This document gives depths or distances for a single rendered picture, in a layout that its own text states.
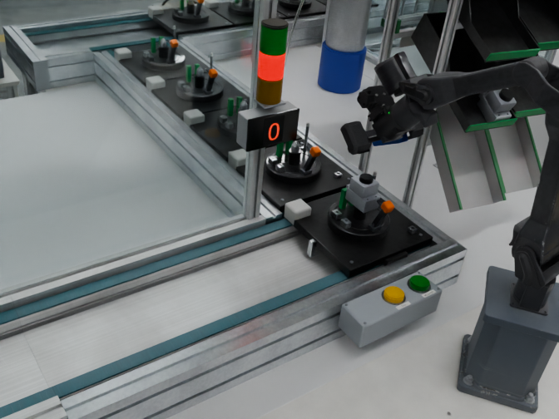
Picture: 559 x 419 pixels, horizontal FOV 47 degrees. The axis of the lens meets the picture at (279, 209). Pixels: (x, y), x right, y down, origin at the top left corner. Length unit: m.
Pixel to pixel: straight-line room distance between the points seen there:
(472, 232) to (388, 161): 0.37
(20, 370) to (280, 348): 0.46
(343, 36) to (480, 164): 0.82
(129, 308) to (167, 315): 0.08
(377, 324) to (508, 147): 0.66
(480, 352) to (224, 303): 0.49
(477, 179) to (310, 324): 0.58
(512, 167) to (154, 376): 1.02
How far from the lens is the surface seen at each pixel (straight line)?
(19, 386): 1.20
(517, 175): 1.70
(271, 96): 1.25
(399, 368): 1.31
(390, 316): 1.27
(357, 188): 1.39
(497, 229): 1.76
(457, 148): 1.59
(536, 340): 1.22
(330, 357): 1.30
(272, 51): 1.22
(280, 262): 1.40
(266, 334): 1.18
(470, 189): 1.58
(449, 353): 1.38
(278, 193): 1.52
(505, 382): 1.30
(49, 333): 1.27
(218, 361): 1.15
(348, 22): 2.23
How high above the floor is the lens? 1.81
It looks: 35 degrees down
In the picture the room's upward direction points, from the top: 6 degrees clockwise
